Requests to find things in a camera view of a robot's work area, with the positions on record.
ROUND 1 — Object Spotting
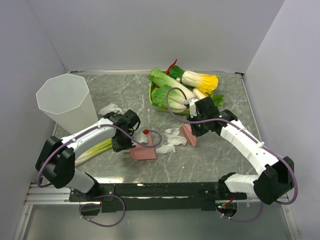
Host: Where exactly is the paper scrap left of dustpan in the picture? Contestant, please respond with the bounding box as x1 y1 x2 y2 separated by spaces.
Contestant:
155 143 176 154

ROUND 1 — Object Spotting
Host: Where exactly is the pink hand brush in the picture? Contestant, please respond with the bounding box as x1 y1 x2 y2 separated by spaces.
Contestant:
180 124 197 147

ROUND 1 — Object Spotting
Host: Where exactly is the translucent white trash bin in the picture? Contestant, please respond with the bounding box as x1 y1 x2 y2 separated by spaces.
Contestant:
36 73 98 134

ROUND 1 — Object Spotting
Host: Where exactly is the dark green leafy vegetable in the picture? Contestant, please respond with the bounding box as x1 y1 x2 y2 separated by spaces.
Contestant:
168 65 185 80

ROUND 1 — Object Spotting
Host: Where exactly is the pink plastic dustpan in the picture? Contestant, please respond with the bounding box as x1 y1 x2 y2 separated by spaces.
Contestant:
130 132 157 161

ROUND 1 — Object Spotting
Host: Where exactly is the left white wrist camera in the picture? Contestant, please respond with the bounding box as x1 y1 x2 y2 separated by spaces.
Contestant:
133 130 149 146

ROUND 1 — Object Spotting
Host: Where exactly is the celery stalk toy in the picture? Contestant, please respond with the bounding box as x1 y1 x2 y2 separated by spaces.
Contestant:
75 138 112 167

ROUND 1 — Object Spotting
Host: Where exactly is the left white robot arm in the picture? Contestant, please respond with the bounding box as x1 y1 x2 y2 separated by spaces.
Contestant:
35 110 141 201

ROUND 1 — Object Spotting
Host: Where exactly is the white daikon radish toy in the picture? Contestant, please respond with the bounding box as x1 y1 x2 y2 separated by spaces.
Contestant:
192 88 207 100

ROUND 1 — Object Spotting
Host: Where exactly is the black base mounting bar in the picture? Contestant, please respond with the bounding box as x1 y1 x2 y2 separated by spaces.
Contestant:
69 182 247 213

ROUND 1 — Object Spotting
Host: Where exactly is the green plastic tray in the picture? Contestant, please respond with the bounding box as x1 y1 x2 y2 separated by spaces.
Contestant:
147 67 219 115

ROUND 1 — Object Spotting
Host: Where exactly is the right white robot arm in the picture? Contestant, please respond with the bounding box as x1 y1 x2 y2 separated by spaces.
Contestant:
187 97 295 205

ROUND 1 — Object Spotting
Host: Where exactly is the paper scrap behind celery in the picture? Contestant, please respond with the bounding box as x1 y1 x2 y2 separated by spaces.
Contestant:
167 135 187 146

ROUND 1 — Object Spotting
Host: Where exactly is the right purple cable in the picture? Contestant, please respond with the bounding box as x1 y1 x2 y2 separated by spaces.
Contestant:
166 87 299 223

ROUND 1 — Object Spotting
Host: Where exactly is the large paper scrap by bin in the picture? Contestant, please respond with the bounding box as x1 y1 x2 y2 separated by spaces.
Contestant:
98 103 123 116

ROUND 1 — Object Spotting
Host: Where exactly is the long green romaine lettuce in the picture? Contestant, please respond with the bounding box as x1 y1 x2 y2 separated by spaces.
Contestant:
147 68 195 100

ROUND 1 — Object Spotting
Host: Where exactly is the yellow leaf napa cabbage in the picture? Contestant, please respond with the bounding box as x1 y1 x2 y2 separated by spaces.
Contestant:
181 70 219 96

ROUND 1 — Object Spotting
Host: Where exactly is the front green lettuce head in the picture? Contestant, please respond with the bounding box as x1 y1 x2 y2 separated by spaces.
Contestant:
151 85 187 113

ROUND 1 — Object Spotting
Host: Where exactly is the aluminium frame rail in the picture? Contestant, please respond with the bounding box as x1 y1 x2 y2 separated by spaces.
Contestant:
12 181 301 240

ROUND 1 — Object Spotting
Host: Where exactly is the red chili pepper toy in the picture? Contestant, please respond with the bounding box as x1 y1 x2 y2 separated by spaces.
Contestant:
165 58 178 75

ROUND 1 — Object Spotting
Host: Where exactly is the paper scrap near tray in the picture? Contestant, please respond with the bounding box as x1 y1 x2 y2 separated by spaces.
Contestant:
164 127 180 136

